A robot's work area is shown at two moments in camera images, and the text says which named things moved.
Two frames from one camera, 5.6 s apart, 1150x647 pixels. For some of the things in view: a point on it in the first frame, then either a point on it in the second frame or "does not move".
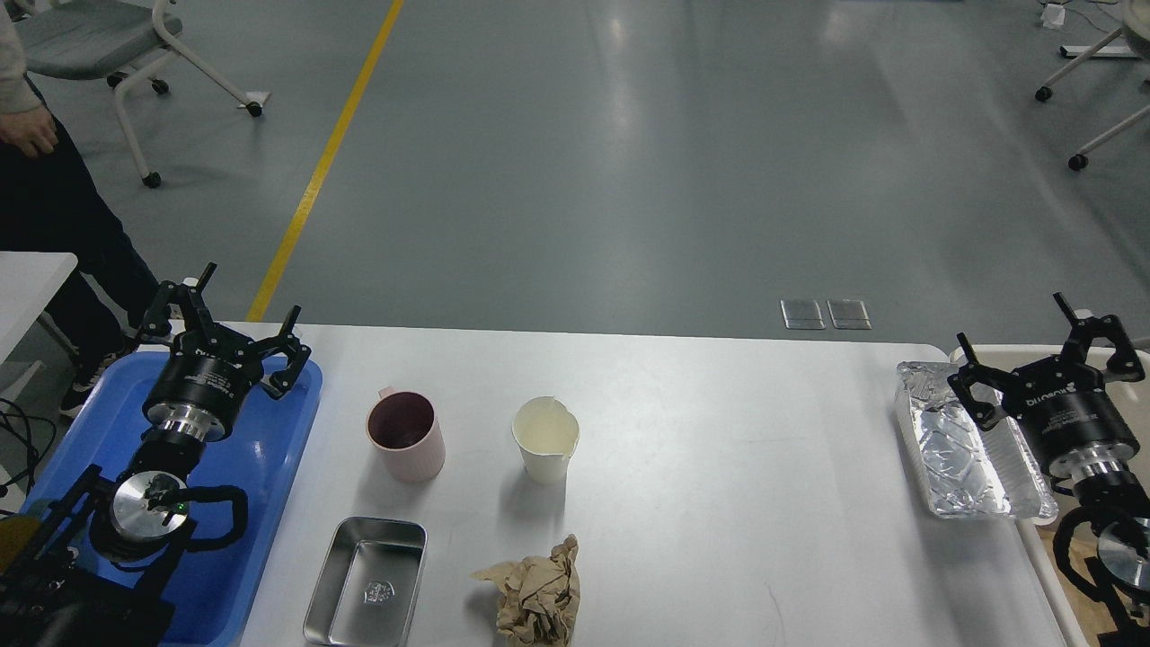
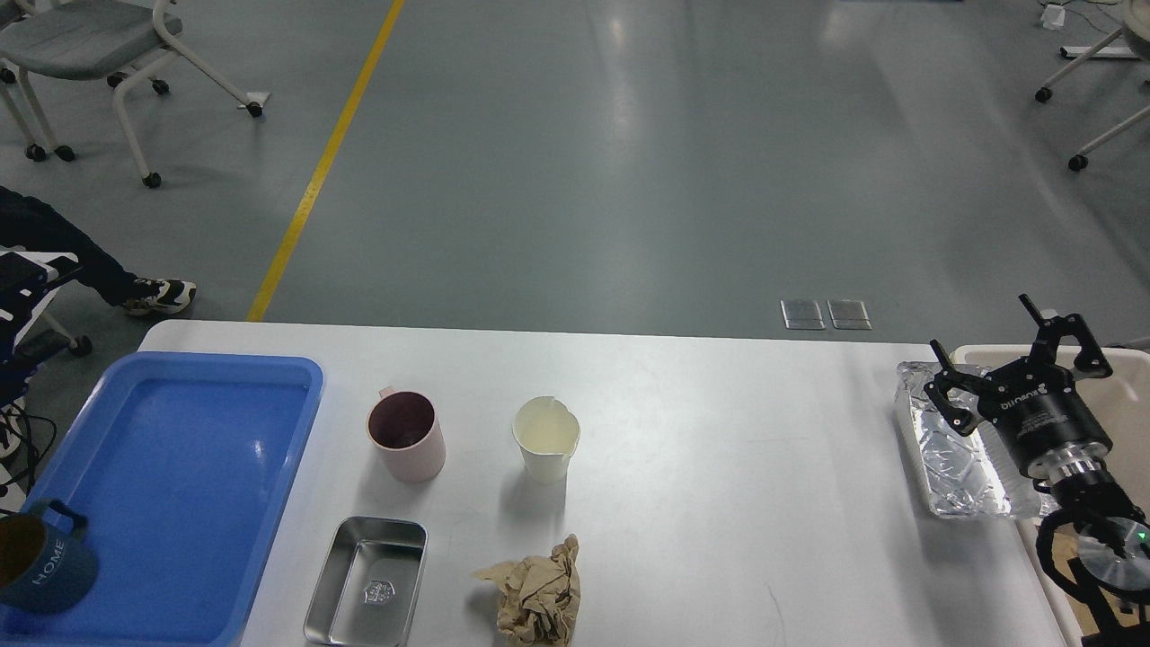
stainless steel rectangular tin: (367, 589) does not move
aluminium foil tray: (964, 469) does not move
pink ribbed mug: (406, 429) does not move
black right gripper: (1063, 403) → (1036, 405)
